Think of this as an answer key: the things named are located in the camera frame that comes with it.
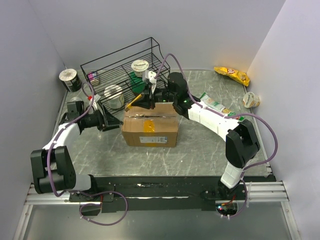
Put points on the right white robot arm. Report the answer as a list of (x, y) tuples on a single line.
[(241, 141)]

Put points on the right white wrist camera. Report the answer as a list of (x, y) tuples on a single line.
[(149, 77)]

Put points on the black wire basket rack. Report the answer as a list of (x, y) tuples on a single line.
[(114, 69)]

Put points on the yellow Lays chip bag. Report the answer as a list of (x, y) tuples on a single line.
[(236, 75)]

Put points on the brown cardboard express box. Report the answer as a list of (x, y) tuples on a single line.
[(156, 127)]

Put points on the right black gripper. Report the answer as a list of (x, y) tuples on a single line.
[(145, 103)]

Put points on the black can white lid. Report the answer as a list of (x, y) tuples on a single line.
[(70, 79)]

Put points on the silver tin can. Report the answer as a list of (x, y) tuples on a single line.
[(76, 99)]

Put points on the white can in rack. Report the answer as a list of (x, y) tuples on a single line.
[(114, 96)]

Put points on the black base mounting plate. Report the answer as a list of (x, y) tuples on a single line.
[(153, 193)]

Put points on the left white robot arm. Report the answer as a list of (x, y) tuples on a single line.
[(52, 167)]

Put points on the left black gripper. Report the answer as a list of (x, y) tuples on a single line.
[(110, 119)]

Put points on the yogurt cup on side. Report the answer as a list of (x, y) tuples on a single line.
[(250, 100)]

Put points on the small purple yogurt cup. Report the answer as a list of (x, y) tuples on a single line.
[(93, 78)]

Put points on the aluminium rail frame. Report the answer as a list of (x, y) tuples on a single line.
[(258, 192)]

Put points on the yellow utility knife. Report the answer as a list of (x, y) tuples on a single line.
[(130, 105)]

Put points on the green snack bag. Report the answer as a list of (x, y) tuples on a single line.
[(217, 106)]

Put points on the white Chobani yogurt cup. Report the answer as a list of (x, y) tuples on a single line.
[(139, 66)]

